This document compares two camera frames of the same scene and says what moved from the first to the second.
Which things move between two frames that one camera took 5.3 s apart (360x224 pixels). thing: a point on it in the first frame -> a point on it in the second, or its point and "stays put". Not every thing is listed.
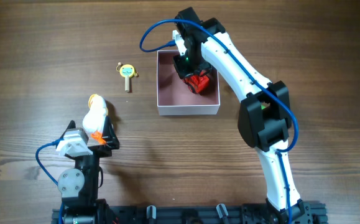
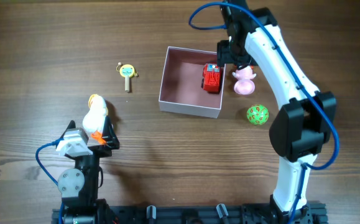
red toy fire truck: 197,84 -> 211,80
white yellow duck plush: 93,121 stays put
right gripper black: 184,71 -> 226,54
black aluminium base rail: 196,214 stays put
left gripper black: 96,149 stays put
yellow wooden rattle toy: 127,71 stays put
